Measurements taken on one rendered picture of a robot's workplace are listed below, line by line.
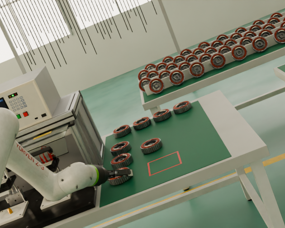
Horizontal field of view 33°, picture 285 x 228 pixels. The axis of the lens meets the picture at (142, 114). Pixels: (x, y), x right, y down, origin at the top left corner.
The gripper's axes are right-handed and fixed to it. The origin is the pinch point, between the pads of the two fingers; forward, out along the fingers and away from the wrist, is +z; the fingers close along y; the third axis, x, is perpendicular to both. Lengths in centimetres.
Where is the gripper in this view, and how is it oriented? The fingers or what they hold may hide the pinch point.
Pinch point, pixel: (119, 175)
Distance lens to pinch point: 230.1
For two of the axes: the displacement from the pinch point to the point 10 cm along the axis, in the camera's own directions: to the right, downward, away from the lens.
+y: 8.8, -2.5, -4.0
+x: -1.8, -9.6, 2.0
